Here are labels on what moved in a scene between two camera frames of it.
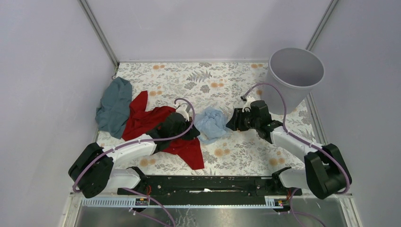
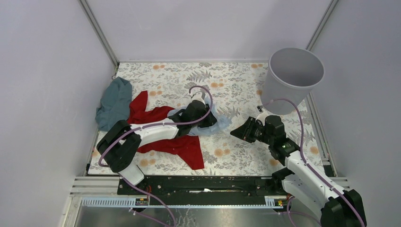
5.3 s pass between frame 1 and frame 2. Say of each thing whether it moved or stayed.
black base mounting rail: stayed
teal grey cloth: stayed
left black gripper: moved
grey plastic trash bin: stayed
